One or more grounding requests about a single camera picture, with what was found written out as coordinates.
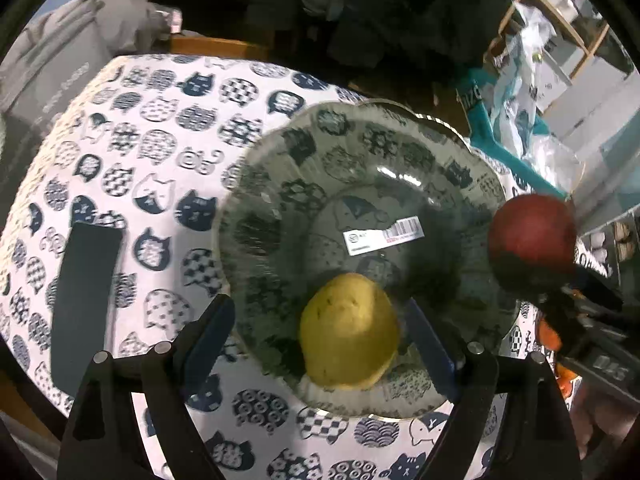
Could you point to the clear glass bowl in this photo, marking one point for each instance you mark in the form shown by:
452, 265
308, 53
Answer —
400, 185

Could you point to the black hanging jacket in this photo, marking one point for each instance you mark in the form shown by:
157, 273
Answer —
380, 10

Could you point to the white shoe rack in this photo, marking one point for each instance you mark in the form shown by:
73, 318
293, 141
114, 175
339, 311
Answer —
612, 245

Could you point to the red apple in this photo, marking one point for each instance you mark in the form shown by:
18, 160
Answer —
532, 232

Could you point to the grey bag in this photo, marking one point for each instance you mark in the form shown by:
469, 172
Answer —
45, 80

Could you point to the orange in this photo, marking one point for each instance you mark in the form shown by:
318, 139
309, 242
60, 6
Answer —
565, 385
550, 335

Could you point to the wooden shelf rack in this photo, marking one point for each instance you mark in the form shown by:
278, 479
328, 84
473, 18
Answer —
555, 15

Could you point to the black phone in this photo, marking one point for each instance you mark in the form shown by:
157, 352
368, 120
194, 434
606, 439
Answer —
85, 310

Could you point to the yellow lemon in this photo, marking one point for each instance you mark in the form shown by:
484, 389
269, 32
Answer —
350, 332

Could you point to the silver plastic bags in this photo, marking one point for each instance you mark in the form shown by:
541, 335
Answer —
525, 70

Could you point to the cat print tablecloth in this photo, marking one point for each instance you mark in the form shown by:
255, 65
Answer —
150, 125

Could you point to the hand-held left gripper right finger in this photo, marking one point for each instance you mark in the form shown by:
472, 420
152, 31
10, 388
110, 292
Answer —
430, 347

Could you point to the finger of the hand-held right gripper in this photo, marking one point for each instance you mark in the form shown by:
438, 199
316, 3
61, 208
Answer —
520, 282
595, 292

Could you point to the person's right hand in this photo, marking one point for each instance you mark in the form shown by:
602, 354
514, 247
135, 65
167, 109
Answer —
602, 415

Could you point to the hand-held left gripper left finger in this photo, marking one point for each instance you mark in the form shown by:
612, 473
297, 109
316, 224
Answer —
206, 342

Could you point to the grey clothes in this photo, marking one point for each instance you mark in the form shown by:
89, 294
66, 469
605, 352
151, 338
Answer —
115, 10

